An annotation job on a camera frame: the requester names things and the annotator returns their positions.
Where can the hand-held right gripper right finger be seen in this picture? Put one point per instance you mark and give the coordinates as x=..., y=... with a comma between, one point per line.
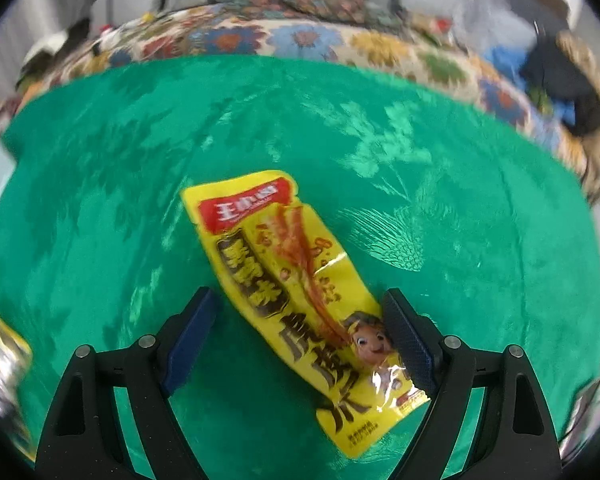
x=410, y=342

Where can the beige patterned cloth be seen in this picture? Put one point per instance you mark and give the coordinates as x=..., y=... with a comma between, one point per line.
x=592, y=125

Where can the clear plastic bag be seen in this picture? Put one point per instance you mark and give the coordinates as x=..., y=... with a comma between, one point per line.
x=472, y=10

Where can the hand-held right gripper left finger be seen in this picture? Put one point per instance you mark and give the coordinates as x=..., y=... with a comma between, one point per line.
x=190, y=342

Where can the black bag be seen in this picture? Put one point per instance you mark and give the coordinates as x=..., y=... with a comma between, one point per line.
x=560, y=75

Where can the green patterned blanket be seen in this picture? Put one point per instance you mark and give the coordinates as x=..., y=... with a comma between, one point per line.
x=130, y=185

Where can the yellow snack packet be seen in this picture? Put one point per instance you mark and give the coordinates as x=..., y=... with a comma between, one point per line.
x=280, y=270
x=2, y=360

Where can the blue cloth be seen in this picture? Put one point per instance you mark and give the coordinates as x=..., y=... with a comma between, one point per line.
x=505, y=62

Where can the white cloth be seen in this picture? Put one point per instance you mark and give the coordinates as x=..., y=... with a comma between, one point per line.
x=45, y=50

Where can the floral bedsheet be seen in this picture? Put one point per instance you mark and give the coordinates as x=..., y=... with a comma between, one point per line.
x=305, y=40

